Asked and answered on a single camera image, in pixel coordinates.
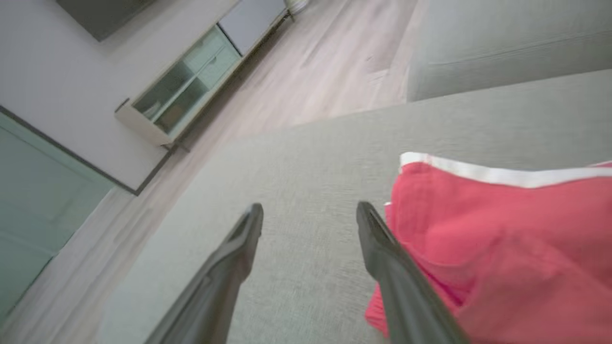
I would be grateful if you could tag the pale teal door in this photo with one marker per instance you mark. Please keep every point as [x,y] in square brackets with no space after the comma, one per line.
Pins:
[38,200]

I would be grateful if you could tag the red mesh basketball shorts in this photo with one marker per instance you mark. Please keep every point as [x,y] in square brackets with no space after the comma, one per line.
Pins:
[526,248]

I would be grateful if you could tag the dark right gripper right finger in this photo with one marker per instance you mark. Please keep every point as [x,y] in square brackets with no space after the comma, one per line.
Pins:
[406,296]

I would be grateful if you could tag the low cabinet with teal drawers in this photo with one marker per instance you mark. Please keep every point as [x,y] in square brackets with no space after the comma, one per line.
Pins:
[191,81]

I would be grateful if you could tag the small grey sofa seat cushion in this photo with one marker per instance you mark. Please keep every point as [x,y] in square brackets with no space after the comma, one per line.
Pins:
[502,43]

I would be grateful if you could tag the black wall television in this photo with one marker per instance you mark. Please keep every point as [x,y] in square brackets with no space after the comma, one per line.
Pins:
[103,16]

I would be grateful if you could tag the large grey sofa seat cushion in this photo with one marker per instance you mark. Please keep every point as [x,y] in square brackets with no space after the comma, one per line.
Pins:
[311,167]

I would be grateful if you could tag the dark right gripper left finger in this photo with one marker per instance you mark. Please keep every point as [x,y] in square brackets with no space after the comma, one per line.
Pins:
[215,286]

